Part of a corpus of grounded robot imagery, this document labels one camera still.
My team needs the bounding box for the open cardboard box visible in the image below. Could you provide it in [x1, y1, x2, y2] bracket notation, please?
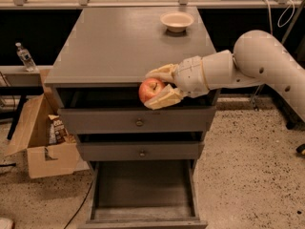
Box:
[4, 70, 89, 178]

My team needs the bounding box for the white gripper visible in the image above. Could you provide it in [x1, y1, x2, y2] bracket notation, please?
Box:
[144, 56, 210, 110]

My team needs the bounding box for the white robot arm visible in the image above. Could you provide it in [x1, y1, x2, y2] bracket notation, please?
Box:
[144, 30, 305, 121]

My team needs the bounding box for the brown snack package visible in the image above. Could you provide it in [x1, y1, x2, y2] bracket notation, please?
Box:
[49, 114, 68, 144]

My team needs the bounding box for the metal stand pole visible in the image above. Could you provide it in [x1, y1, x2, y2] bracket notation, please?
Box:
[249, 3, 305, 112]

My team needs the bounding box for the grey wooden drawer cabinet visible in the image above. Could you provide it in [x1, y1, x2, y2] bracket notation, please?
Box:
[44, 6, 229, 135]

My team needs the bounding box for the black floor cable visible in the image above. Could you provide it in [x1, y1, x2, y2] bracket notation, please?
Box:
[62, 179, 94, 229]

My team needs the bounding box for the black table leg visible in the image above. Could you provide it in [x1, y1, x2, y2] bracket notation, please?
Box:
[7, 94, 27, 140]

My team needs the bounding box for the grey open bottom drawer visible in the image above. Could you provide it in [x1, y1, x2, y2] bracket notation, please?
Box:
[77, 160, 208, 229]

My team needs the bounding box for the clear plastic water bottle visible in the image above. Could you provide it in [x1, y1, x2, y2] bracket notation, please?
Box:
[15, 42, 36, 72]

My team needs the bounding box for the white bowl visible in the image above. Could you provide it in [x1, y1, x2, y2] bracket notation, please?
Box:
[160, 11, 194, 33]

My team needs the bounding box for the red apple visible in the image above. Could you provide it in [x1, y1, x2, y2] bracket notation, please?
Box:
[138, 78, 165, 103]

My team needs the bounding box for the grey middle drawer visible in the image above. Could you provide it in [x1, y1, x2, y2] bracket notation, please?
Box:
[77, 132, 204, 161]

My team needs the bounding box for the grey top drawer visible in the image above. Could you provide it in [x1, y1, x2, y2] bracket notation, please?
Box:
[60, 107, 215, 135]

